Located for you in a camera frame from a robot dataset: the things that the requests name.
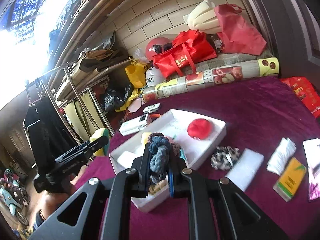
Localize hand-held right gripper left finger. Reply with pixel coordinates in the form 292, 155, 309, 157
29, 144, 153, 240

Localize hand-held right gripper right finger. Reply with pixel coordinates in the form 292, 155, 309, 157
168, 155, 290, 240

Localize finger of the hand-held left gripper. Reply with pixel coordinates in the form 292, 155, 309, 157
81, 135, 110, 159

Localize yellow green sponge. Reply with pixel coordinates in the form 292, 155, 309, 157
90, 128, 110, 157

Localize blue scrunchie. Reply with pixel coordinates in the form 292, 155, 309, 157
147, 136, 173, 183

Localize white tray box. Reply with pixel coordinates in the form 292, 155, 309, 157
109, 109, 227, 213

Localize leopard print scrunchie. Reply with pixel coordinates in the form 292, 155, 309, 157
210, 146, 241, 172

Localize person's left forearm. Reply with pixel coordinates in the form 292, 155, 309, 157
30, 191, 73, 230

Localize red soft ball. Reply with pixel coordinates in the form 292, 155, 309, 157
187, 118, 212, 139

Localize white handheld meter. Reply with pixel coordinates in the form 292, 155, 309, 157
119, 114, 160, 137

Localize beige rack curtain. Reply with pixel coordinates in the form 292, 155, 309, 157
62, 87, 100, 140

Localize brown scrunchie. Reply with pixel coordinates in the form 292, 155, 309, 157
147, 131, 181, 158

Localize black hanging garment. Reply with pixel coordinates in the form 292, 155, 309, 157
23, 97, 78, 165

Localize black plastic bag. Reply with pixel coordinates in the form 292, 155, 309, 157
101, 84, 133, 113

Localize pink round case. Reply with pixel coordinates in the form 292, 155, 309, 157
127, 98, 143, 112

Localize light blue scooter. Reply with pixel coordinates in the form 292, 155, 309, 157
0, 169, 30, 227

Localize small white device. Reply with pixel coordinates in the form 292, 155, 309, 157
143, 104, 162, 114

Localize yellow plastic bag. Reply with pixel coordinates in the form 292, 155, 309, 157
115, 59, 150, 113

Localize metal storage rack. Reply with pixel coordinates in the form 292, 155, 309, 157
25, 61, 118, 140

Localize white folded cloth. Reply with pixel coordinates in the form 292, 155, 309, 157
225, 148, 265, 190

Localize brown paper bags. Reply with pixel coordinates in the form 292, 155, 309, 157
79, 31, 125, 73

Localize purple blanket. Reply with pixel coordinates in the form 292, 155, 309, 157
72, 76, 320, 240

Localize red helmet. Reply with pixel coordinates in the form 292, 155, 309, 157
146, 34, 179, 62

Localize white tissue pack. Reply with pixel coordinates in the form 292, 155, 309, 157
266, 137, 297, 175

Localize fruit print oilcloth roll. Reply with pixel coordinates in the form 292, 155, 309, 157
140, 57, 280, 103

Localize yellow tissue pack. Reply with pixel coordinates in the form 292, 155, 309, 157
272, 157, 307, 202

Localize red tote bag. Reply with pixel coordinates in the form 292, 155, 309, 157
152, 29, 217, 78

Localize patterned mattress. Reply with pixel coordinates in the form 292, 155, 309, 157
195, 50, 275, 73

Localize clear plastic packet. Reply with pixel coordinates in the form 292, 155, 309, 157
302, 138, 320, 201

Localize blue patterned window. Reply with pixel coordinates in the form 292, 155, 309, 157
0, 0, 83, 30

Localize cream foam cushion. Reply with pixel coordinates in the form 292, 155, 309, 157
187, 0, 222, 33

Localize red plastic bag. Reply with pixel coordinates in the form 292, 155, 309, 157
279, 76, 320, 119

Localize red nonwoven bag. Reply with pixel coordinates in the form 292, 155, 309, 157
214, 4, 267, 56

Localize panelled door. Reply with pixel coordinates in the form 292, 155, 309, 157
235, 0, 320, 80

